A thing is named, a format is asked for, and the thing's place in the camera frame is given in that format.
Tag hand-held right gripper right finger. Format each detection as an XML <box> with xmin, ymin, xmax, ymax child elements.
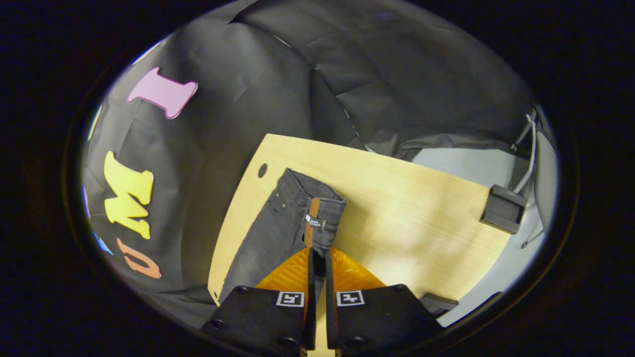
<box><xmin>325</xmin><ymin>247</ymin><xmax>445</xmax><ymax>357</ymax></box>

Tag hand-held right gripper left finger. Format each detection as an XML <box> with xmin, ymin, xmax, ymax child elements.
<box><xmin>200</xmin><ymin>247</ymin><xmax>318</xmax><ymax>357</ymax></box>

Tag dark grey jeans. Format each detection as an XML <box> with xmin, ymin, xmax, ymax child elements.
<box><xmin>218</xmin><ymin>168</ymin><xmax>348</xmax><ymax>304</ymax></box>

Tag dark flat block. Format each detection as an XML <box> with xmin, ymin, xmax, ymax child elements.
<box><xmin>421</xmin><ymin>293</ymin><xmax>459</xmax><ymax>317</ymax></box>

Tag black box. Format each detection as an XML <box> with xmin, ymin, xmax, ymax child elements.
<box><xmin>479</xmin><ymin>184</ymin><xmax>528</xmax><ymax>235</ymax></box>

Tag black backdrop cloth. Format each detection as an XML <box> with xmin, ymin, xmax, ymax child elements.
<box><xmin>79</xmin><ymin>0</ymin><xmax>539</xmax><ymax>328</ymax></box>

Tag white cable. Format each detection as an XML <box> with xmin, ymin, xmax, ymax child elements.
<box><xmin>511</xmin><ymin>112</ymin><xmax>539</xmax><ymax>196</ymax></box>

